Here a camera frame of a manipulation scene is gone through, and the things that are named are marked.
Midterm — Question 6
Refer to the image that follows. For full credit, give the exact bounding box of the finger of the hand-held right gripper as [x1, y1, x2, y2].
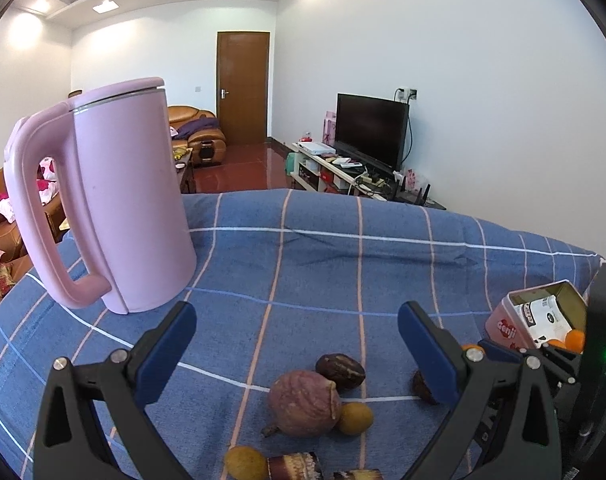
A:
[479, 340, 584, 388]

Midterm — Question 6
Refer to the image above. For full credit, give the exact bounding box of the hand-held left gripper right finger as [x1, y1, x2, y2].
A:
[398, 301, 564, 480]

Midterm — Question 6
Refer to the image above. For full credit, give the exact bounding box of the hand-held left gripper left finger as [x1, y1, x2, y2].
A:
[32, 301, 199, 480]

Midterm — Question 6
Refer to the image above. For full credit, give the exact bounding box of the brown dried date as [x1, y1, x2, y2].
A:
[412, 370, 440, 406]
[315, 353, 366, 392]

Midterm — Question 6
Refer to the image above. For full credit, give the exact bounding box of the yellow-brown longan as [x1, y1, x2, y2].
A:
[224, 446, 267, 480]
[337, 402, 374, 436]

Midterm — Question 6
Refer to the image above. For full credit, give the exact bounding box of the purple passion fruit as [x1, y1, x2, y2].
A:
[262, 370, 342, 438]

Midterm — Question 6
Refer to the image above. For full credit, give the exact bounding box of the purple sugarcane piece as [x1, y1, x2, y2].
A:
[267, 451, 324, 480]

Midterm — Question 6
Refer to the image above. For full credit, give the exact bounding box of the white printed paper sheet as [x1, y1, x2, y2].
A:
[513, 296, 574, 346]

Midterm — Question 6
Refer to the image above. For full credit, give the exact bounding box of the blue plaid blanket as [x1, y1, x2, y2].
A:
[0, 189, 606, 480]

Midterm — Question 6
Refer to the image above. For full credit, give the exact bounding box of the pink electric kettle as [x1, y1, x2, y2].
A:
[3, 76, 199, 316]

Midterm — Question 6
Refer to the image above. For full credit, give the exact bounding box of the black router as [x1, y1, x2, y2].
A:
[394, 175, 431, 206]

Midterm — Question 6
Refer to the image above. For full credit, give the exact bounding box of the pink flower bag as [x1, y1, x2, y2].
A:
[402, 170, 430, 194]

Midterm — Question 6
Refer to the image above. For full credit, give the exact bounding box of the wooden coffee table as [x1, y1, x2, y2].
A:
[172, 147, 196, 195]

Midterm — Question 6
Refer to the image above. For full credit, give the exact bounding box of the brown leather armchair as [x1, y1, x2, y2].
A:
[0, 157, 68, 311]

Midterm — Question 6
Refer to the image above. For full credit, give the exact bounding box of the white television stand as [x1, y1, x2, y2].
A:
[291, 142, 446, 211]

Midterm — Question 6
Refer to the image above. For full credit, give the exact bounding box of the pink floral cloth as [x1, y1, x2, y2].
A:
[0, 156, 59, 222]

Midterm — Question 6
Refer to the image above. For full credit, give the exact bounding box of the brown leather sofa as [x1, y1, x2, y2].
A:
[168, 105, 228, 167]

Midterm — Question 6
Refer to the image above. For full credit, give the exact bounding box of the purple cloth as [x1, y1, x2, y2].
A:
[175, 119, 219, 139]

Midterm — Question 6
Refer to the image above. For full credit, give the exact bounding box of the black flat television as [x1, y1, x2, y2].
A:
[335, 93, 410, 173]

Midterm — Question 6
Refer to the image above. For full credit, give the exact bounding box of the brown wooden door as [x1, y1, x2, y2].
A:
[216, 31, 272, 145]

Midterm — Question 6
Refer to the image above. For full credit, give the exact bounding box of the black power cable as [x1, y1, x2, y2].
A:
[396, 89, 415, 173]

